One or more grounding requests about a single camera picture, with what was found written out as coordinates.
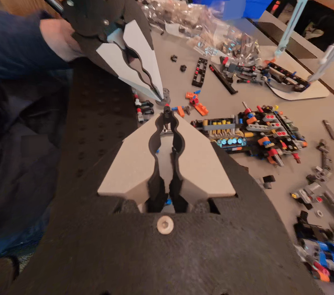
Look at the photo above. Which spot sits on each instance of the black lego block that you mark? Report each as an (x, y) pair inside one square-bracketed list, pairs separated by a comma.
[(268, 179)]

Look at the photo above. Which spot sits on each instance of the black lego frame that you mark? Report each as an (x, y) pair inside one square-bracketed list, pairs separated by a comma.
[(199, 73)]

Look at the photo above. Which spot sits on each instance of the black curved lego subframe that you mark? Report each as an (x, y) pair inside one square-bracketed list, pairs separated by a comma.
[(287, 78)]

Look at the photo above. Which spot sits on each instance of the long black lego beam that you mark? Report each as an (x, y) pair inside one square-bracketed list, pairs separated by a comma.
[(224, 81)]

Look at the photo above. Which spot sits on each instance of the person's left hand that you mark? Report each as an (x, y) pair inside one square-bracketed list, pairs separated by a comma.
[(60, 39)]

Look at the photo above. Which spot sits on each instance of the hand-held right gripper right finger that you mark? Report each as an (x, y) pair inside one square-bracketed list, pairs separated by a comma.
[(206, 169)]

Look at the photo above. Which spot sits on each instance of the person's dark blue trousers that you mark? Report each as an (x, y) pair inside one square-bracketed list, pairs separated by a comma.
[(26, 156)]

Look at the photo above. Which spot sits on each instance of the dark grey lego axle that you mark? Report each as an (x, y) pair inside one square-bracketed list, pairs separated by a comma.
[(329, 129)]

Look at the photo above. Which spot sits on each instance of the dark grey lego gear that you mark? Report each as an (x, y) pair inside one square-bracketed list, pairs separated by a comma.
[(163, 96)]

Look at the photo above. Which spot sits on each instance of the clear bags of lego parts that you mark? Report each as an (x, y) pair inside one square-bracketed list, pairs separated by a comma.
[(195, 26)]

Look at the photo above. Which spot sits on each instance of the grey lego steering assembly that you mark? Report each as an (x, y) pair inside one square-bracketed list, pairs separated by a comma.
[(313, 188)]

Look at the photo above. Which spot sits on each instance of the person's left forearm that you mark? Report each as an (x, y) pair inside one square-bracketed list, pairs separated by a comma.
[(20, 44)]

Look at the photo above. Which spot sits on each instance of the orange lego piece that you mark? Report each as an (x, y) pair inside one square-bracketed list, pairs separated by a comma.
[(190, 95)]

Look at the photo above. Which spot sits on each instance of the black lego arm assembly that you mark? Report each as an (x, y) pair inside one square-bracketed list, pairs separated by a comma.
[(167, 115)]

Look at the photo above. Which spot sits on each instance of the orange lego bracket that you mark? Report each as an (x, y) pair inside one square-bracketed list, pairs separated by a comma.
[(202, 109)]

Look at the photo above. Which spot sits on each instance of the multicolour lego chassis assembly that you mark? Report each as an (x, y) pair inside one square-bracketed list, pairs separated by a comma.
[(261, 130)]

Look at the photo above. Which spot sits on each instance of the dark grey lego driveshaft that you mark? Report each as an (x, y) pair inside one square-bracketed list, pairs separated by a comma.
[(323, 154)]

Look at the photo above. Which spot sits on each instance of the blue grey lego piston assembly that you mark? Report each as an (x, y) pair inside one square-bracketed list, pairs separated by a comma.
[(318, 250)]

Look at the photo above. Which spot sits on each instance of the cluster of black lego connectors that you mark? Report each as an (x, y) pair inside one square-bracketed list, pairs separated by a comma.
[(143, 109)]

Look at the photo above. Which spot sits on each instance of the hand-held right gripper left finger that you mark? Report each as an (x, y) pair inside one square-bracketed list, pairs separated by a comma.
[(127, 167)]

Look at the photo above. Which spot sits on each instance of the white book stand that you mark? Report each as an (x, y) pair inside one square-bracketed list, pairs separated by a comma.
[(313, 91)]

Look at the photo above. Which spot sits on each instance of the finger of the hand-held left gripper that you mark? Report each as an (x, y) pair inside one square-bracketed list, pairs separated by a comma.
[(143, 50), (117, 63)]

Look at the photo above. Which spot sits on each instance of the orange lego liftarm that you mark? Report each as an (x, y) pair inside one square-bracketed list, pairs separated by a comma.
[(180, 112)]

